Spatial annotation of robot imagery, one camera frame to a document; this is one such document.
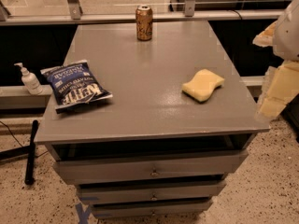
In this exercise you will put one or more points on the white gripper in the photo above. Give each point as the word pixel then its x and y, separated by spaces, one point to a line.
pixel 287 36

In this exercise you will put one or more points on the yellow sponge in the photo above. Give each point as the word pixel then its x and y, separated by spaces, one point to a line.
pixel 202 85

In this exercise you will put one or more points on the blue potato chip bag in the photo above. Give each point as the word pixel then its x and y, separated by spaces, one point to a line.
pixel 74 85

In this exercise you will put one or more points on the gold soda can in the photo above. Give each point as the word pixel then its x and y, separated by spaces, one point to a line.
pixel 144 19

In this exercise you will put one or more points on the grey drawer cabinet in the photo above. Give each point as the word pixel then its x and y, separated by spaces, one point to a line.
pixel 149 114

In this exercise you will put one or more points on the middle grey drawer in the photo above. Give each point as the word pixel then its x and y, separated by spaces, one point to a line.
pixel 154 192

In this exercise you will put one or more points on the grey drawer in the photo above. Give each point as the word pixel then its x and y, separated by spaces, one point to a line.
pixel 154 192
pixel 150 208
pixel 151 167

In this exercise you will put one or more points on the bottom grey drawer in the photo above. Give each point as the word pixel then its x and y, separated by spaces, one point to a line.
pixel 150 208

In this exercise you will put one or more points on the top grey drawer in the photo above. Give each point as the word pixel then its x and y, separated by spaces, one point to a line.
pixel 151 167

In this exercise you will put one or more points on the white pump bottle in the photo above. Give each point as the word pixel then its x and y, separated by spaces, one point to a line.
pixel 29 80

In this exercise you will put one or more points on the black floor stand bar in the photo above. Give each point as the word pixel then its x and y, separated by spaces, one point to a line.
pixel 29 178

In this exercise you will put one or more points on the metal window rail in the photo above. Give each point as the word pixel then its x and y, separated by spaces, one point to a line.
pixel 49 12

